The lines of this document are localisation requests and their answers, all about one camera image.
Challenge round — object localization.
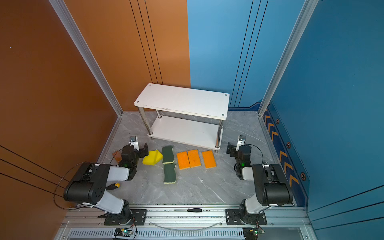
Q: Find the orange sponge left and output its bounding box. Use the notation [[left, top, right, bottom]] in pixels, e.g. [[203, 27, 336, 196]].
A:
[[177, 152, 190, 170]]

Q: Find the black screwdriver on rail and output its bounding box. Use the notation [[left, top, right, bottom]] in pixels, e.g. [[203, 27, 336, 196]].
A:
[[187, 208, 203, 213]]

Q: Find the orange sponge middle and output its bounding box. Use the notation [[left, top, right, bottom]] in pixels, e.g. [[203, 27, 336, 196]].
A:
[[187, 150, 202, 168]]

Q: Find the orange sponge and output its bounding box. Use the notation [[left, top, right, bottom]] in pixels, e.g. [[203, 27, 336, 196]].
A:
[[177, 152, 190, 170], [202, 150, 217, 169], [187, 150, 202, 168]]

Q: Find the white two-tier shelf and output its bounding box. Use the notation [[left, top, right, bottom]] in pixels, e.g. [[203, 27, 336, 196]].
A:
[[134, 83, 230, 151]]

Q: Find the left aluminium corner post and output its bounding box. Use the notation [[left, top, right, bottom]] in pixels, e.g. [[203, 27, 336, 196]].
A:
[[48, 0, 124, 117]]

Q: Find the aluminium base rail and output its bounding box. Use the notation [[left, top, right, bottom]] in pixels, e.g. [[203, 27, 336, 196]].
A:
[[55, 204, 317, 240]]

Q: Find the clear cable on rail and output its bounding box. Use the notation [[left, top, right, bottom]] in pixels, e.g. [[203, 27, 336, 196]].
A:
[[146, 220, 224, 232]]

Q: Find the right aluminium corner post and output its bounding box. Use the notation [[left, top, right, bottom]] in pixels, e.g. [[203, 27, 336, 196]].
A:
[[257, 0, 319, 117]]

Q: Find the yellow black handled screwdriver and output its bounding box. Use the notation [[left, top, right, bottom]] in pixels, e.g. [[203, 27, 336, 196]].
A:
[[106, 183, 121, 191]]

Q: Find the aluminium corner post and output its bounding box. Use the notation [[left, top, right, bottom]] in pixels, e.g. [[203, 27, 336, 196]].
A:
[[48, 0, 124, 117], [257, 0, 319, 117]]

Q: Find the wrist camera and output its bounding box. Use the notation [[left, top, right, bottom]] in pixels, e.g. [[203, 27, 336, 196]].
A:
[[130, 136, 139, 151], [236, 135, 246, 151]]

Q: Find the green circuit board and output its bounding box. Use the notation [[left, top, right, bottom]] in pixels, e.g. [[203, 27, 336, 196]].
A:
[[243, 228, 265, 240], [113, 228, 135, 240]]

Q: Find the brown sponge by wall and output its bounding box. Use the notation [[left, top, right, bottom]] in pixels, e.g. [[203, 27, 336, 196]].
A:
[[113, 150, 122, 163]]

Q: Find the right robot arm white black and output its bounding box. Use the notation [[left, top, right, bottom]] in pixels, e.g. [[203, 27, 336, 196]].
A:
[[226, 143, 294, 225]]

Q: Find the right green circuit board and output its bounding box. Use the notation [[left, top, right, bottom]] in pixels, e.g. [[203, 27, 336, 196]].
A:
[[243, 228, 265, 240]]

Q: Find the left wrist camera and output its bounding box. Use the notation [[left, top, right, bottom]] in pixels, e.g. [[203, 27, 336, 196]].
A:
[[130, 136, 139, 151]]

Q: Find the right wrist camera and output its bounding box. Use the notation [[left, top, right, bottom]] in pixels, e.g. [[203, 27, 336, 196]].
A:
[[236, 135, 246, 151]]

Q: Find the green wavy sponge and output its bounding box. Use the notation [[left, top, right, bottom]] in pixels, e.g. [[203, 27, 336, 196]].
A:
[[162, 146, 175, 164], [164, 164, 177, 184]]

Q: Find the left green circuit board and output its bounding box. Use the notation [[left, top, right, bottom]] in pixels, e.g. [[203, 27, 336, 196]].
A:
[[113, 228, 135, 240]]

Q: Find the yellow sponge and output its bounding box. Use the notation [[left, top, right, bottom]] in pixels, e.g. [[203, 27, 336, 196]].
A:
[[143, 151, 158, 166], [147, 150, 164, 166]]

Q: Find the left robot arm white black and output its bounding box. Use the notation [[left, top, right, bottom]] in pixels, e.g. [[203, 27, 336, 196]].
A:
[[64, 144, 149, 226]]

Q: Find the orange sponge right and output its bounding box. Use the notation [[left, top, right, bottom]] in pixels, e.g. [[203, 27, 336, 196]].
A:
[[202, 150, 217, 169]]

